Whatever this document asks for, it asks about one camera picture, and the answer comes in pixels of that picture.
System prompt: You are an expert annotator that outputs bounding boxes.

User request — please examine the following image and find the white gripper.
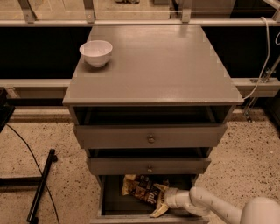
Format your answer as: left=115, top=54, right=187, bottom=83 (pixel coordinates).
left=150, top=187, right=192, bottom=218

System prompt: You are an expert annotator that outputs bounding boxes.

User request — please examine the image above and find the brown chip bag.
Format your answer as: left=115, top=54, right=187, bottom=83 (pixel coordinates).
left=122, top=174, right=169, bottom=207

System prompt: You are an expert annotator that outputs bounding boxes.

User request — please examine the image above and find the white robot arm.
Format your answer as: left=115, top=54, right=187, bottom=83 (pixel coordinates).
left=150, top=184, right=280, bottom=224

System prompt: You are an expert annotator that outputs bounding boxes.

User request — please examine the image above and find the grey bottom drawer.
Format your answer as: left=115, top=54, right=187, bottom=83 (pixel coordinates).
left=89, top=175, right=209, bottom=224

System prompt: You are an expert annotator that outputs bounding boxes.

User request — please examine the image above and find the grey drawer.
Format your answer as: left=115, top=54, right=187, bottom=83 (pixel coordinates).
left=89, top=175, right=209, bottom=224
left=74, top=124, right=227, bottom=149
left=87, top=157, right=211, bottom=175

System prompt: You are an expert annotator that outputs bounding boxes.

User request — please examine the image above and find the grey top drawer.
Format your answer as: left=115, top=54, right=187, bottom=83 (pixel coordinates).
left=74, top=124, right=227, bottom=149

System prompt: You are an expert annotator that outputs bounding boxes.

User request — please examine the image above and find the grey middle drawer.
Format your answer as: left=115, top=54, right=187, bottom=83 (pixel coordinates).
left=87, top=157, right=211, bottom=175

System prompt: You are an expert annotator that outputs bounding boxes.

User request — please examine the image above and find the grey wooden drawer cabinet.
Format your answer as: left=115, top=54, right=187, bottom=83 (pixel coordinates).
left=62, top=24, right=245, bottom=176

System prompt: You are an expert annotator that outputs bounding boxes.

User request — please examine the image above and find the black floor stand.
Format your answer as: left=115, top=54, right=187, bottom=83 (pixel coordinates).
left=0, top=149, right=58, bottom=224

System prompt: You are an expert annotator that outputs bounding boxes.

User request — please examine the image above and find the white ceramic bowl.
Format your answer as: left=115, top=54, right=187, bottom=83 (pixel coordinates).
left=80, top=40, right=113, bottom=67

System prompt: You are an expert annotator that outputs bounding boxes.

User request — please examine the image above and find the black equipment at left edge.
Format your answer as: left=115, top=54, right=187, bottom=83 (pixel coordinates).
left=0, top=89, right=15, bottom=132

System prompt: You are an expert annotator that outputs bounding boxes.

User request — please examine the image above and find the black floor cable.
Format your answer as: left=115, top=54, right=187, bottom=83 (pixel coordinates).
left=4, top=123, right=61, bottom=224

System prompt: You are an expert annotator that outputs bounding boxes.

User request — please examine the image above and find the metal bracket stand right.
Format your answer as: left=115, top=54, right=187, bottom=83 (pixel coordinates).
left=243, top=55, right=280, bottom=123

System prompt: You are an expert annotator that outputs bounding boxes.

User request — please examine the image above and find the upper metal rail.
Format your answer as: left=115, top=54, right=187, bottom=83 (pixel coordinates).
left=0, top=18, right=280, bottom=27

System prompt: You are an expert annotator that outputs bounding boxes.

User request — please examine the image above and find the white hanging cable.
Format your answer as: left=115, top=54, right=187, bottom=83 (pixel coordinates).
left=242, top=16, right=272, bottom=101

